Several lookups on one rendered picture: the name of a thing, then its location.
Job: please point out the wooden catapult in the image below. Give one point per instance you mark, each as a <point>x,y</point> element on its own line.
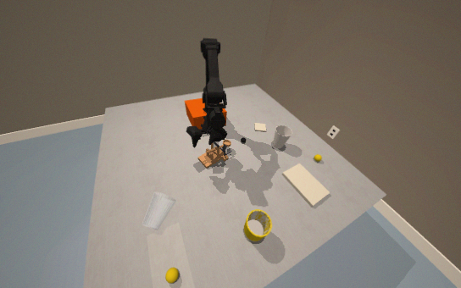
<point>215,154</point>

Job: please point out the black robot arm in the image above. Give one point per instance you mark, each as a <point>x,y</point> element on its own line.
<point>213,92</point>

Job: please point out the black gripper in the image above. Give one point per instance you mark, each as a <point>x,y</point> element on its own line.
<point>196,133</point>

